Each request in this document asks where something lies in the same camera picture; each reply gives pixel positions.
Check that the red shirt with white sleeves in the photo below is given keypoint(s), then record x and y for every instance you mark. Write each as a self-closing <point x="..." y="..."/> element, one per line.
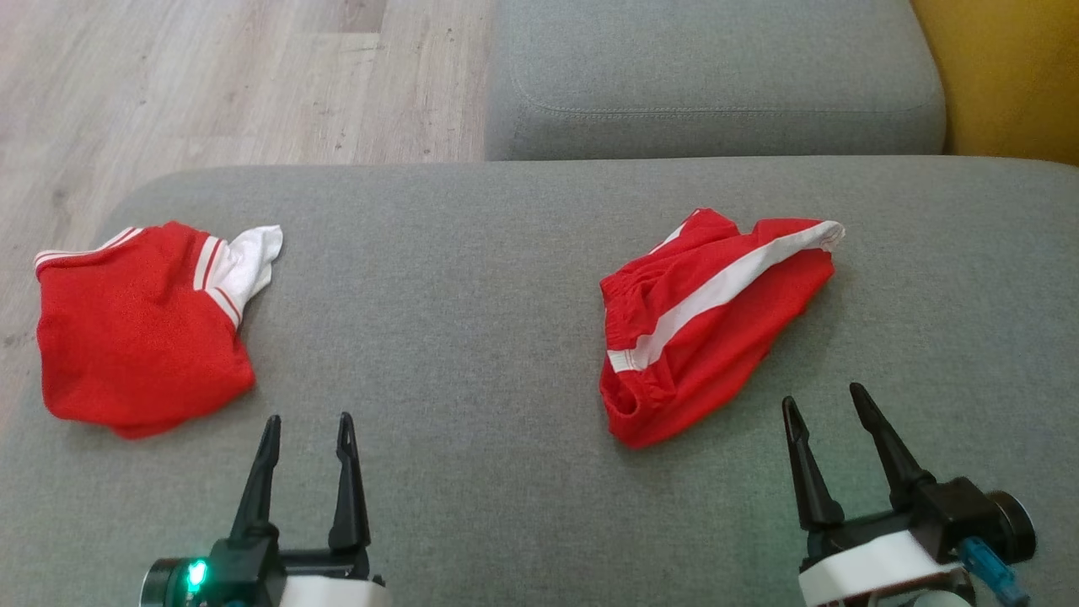
<point x="135" y="337"/>

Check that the red shorts with white stripe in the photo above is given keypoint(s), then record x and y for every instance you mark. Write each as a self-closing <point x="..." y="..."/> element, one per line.
<point x="716" y="354"/>

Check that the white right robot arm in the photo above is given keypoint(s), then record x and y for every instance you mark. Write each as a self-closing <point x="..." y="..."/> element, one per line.
<point x="936" y="600"/>

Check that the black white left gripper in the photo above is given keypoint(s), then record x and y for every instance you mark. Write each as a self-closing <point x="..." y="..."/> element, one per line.
<point x="329" y="590"/>

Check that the grey sofa back cushion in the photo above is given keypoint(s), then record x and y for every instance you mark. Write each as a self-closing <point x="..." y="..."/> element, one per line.
<point x="716" y="67"/>

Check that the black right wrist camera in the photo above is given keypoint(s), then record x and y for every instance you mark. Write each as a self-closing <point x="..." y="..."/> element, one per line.
<point x="969" y="514"/>

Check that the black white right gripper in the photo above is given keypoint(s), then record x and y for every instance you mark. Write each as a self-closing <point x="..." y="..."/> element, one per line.
<point x="860" y="565"/>

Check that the large grey sofa seat cushion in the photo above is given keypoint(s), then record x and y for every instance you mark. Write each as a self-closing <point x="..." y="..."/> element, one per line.
<point x="464" y="337"/>

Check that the large yellow sofa back cushion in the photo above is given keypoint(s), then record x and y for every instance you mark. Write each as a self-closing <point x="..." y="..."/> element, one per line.
<point x="1011" y="76"/>

